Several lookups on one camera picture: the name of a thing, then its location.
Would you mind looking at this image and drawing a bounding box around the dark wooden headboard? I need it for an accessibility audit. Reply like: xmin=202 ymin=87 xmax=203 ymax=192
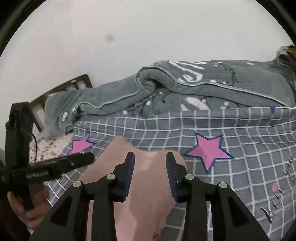
xmin=30 ymin=74 xmax=93 ymax=132

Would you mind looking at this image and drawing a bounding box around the camouflage cloth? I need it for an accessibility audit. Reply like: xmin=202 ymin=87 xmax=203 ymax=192
xmin=287 ymin=45 xmax=296 ymax=59

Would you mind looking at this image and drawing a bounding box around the grey-green fleece blanket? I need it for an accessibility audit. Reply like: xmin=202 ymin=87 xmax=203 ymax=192
xmin=44 ymin=46 xmax=295 ymax=139

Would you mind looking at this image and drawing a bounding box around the floral pattern bedsheet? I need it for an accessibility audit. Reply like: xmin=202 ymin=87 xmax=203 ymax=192
xmin=29 ymin=133 xmax=73 ymax=163

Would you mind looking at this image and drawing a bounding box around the grey grid star bedsheet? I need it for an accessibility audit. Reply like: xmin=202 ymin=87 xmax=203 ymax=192
xmin=43 ymin=106 xmax=296 ymax=241

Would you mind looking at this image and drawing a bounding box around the left hand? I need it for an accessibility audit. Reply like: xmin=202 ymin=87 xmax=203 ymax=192
xmin=7 ymin=186 xmax=52 ymax=230

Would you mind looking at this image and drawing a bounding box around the pink knit sweater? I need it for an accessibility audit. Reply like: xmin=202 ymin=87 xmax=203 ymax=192
xmin=80 ymin=136 xmax=176 ymax=240

